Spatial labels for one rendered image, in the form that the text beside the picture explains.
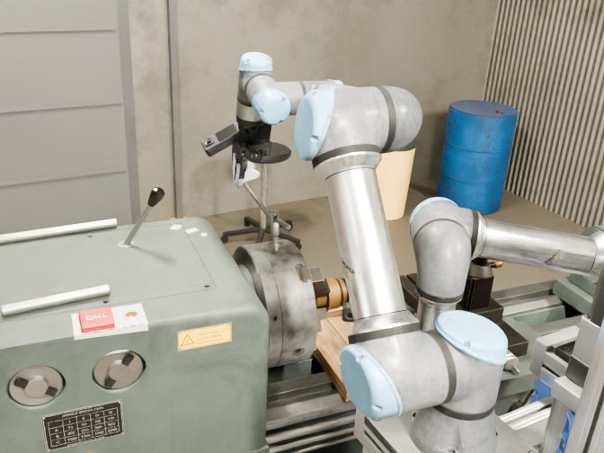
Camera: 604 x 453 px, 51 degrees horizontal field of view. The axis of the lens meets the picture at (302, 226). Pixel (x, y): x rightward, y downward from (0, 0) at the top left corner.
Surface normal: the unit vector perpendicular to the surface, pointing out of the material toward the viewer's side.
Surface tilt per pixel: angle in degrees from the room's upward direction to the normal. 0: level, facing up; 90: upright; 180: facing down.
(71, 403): 90
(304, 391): 90
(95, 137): 90
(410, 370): 51
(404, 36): 90
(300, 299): 58
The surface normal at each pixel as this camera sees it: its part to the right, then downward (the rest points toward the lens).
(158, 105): 0.48, 0.39
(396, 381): 0.33, -0.14
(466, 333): 0.17, -0.91
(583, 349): -0.88, 0.16
